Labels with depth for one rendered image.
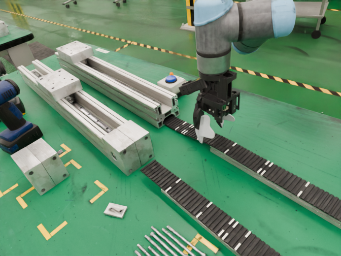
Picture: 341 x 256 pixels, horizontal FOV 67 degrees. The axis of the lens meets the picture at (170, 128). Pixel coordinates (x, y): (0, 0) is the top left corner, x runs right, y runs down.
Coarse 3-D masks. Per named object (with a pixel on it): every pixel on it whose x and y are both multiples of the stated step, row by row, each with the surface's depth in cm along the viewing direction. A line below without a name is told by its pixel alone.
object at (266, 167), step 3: (267, 162) 64; (264, 165) 64; (267, 165) 64; (270, 165) 63; (273, 165) 64; (261, 168) 63; (264, 168) 63; (267, 168) 63; (270, 168) 63; (258, 171) 62; (261, 171) 63; (264, 171) 62; (267, 171) 62; (261, 174) 62; (264, 174) 62
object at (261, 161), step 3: (258, 159) 65; (261, 159) 65; (264, 159) 65; (255, 162) 65; (258, 162) 65; (261, 162) 64; (264, 162) 65; (252, 165) 64; (255, 165) 64; (258, 165) 64; (261, 165) 64; (249, 168) 64; (252, 168) 64; (255, 168) 63; (258, 168) 63; (255, 171) 63
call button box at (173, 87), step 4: (176, 76) 100; (160, 80) 99; (164, 80) 98; (176, 80) 97; (180, 80) 97; (184, 80) 97; (160, 84) 97; (164, 84) 96; (168, 84) 95; (172, 84) 95; (176, 84) 95; (180, 84) 96; (164, 88) 96; (168, 88) 94; (172, 88) 94; (176, 88) 95; (176, 92) 96; (180, 92) 98; (180, 96) 99
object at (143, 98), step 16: (64, 64) 127; (80, 64) 115; (96, 64) 116; (96, 80) 105; (112, 80) 98; (128, 80) 100; (144, 80) 95; (112, 96) 101; (128, 96) 90; (144, 96) 92; (160, 96) 88; (176, 96) 85; (144, 112) 89; (160, 112) 83; (176, 112) 90
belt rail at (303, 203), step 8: (216, 152) 72; (232, 160) 70; (240, 168) 68; (248, 168) 65; (256, 176) 64; (272, 184) 62; (280, 192) 61; (288, 192) 59; (296, 200) 58; (312, 208) 56; (320, 216) 55; (328, 216) 54; (336, 224) 53
